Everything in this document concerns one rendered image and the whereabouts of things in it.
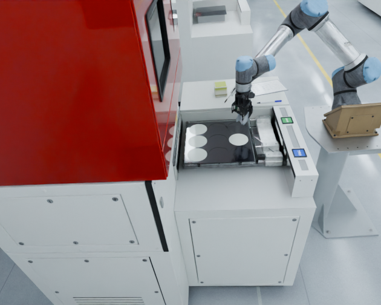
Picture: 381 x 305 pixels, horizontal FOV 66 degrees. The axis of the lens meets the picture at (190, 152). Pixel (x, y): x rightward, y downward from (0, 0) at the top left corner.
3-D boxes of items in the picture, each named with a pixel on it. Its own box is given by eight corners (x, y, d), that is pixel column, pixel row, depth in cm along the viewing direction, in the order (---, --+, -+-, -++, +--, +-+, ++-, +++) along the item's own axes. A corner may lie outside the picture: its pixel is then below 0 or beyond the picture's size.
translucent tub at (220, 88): (214, 97, 176) (214, 87, 171) (213, 91, 182) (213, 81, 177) (227, 96, 176) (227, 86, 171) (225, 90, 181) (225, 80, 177)
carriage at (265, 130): (265, 166, 144) (265, 162, 142) (255, 123, 172) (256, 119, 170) (282, 166, 143) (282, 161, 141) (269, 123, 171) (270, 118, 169)
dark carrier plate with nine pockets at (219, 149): (184, 164, 144) (184, 163, 144) (187, 123, 170) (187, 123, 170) (254, 161, 141) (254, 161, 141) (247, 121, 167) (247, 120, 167)
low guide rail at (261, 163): (182, 169, 152) (182, 164, 150) (182, 166, 154) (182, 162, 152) (280, 165, 148) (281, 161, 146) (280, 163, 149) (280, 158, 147)
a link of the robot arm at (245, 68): (258, 58, 127) (241, 63, 125) (256, 81, 134) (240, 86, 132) (248, 52, 133) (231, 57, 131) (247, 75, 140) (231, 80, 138)
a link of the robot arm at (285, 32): (285, 14, 162) (233, 74, 151) (297, 3, 152) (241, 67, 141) (300, 29, 164) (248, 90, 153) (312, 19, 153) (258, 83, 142)
